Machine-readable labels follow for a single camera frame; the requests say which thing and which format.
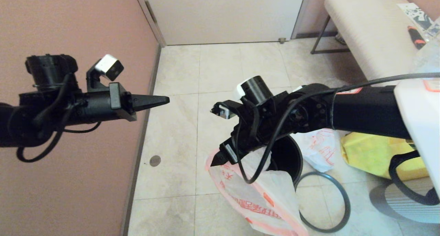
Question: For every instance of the white trash bag red cartoon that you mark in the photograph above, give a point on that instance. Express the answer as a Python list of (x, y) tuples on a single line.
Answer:
[(254, 201)]

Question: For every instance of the black white printed leaflet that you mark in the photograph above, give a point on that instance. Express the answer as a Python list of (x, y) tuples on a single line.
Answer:
[(414, 13)]

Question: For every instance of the yellow fabric tote bag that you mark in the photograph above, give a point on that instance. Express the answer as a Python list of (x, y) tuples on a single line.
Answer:
[(371, 153)]

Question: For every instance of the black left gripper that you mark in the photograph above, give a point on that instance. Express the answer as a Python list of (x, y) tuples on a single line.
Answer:
[(99, 105)]

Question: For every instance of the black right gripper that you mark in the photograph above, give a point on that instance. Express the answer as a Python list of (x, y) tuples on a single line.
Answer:
[(247, 136)]

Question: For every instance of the beige bench metal legs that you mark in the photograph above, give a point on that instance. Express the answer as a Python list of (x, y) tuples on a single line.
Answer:
[(371, 33)]

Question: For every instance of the large clear plastic bottle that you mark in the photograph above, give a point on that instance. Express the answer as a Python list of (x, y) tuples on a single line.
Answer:
[(429, 57)]

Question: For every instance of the round metal floor drain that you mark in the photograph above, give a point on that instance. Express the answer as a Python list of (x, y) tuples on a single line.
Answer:
[(155, 160)]

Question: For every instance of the white door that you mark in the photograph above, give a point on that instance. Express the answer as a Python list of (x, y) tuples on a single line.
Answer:
[(223, 16)]

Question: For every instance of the white plastic bag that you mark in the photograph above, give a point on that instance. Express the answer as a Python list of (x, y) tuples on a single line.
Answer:
[(319, 146)]

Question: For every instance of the grey wall baseboard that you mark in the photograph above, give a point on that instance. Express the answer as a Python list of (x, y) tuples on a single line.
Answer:
[(144, 143)]

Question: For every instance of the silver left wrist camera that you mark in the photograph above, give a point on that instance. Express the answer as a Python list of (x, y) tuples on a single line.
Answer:
[(110, 67)]

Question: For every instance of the black orange utility knife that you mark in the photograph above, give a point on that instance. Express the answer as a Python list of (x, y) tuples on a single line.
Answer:
[(416, 37)]

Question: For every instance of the grey shoe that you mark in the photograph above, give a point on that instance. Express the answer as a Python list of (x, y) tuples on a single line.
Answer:
[(339, 40)]

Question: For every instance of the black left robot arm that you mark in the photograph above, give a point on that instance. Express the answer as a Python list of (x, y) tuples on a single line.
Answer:
[(20, 119)]

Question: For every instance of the grey ribbed round object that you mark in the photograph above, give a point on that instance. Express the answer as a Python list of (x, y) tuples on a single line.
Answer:
[(388, 205)]

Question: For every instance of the black trash bin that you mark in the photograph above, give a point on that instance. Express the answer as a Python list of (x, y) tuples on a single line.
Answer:
[(288, 157)]

